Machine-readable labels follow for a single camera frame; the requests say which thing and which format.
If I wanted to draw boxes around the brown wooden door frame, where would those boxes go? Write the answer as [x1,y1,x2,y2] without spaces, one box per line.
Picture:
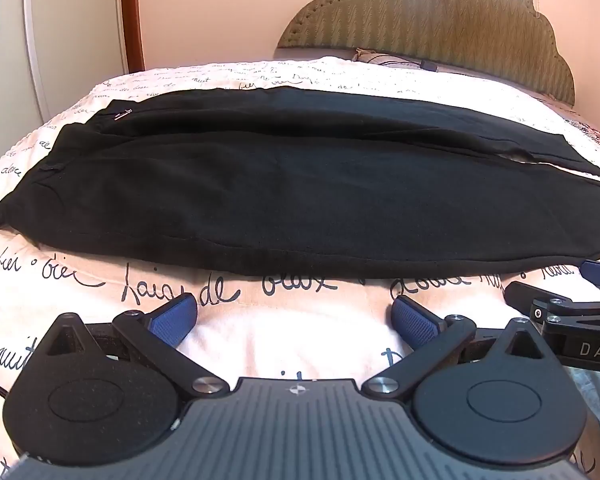
[120,0,145,73]

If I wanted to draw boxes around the white wardrobe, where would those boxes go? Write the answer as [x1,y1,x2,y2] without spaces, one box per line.
[0,0,128,157]

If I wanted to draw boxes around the black pants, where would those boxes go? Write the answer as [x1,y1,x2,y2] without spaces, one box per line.
[0,87,600,278]

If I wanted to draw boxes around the patterned pillow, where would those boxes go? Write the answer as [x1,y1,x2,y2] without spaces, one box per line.
[353,45,462,72]

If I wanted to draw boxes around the black charger on bed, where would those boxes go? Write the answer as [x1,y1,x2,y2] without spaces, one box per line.
[419,60,438,72]

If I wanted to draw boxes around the olive upholstered headboard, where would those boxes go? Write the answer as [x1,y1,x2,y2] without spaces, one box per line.
[278,0,576,105]

